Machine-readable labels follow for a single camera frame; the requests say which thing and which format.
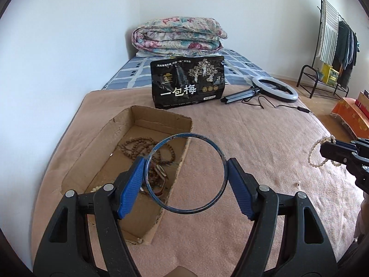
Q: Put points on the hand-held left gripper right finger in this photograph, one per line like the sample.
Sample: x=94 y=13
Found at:
x=240 y=190

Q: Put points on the yellow box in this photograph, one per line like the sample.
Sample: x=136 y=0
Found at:
x=330 y=74

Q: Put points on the red brown box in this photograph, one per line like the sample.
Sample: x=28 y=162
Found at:
x=362 y=101

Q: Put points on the black snack bag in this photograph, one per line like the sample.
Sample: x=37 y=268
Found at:
x=184 y=83

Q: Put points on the black folded tripod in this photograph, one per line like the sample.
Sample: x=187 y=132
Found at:
x=236 y=96

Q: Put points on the folded floral quilt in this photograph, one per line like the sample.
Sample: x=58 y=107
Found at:
x=178 y=34

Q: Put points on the orange patterned cloth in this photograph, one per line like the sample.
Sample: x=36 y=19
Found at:
x=350 y=112

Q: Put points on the dark hanging clothes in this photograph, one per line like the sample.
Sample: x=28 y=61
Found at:
x=346 y=49

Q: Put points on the pink blanket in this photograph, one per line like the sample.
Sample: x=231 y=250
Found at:
x=245 y=132

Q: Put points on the dark blue thin bangle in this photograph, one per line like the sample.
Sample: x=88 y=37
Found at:
x=190 y=134

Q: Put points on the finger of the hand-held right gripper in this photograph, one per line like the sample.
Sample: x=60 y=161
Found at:
x=344 y=143
x=335 y=153

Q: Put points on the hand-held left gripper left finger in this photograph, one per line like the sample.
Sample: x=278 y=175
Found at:
x=131 y=187

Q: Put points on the brown flat card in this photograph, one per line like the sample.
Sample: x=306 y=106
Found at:
x=184 y=271

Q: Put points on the cardboard box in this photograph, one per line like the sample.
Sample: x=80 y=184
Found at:
x=109 y=167

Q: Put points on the striped hanging towel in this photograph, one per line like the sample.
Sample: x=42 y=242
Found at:
x=328 y=31

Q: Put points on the blue checked bedsheet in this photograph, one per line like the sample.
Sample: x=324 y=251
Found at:
x=245 y=69

